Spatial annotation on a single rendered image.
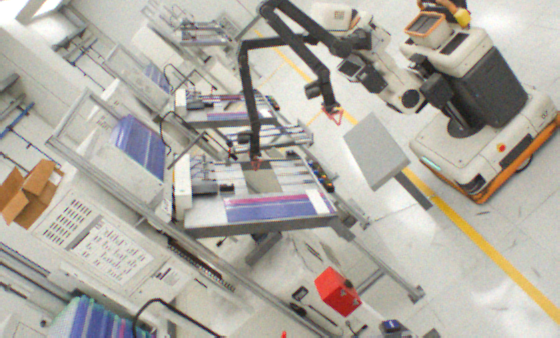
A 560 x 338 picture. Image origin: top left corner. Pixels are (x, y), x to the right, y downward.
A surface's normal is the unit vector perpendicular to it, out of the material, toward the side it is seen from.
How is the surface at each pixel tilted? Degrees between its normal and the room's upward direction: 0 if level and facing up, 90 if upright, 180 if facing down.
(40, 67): 90
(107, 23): 90
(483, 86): 90
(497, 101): 90
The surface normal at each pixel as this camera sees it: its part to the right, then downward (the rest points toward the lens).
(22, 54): 0.18, 0.38
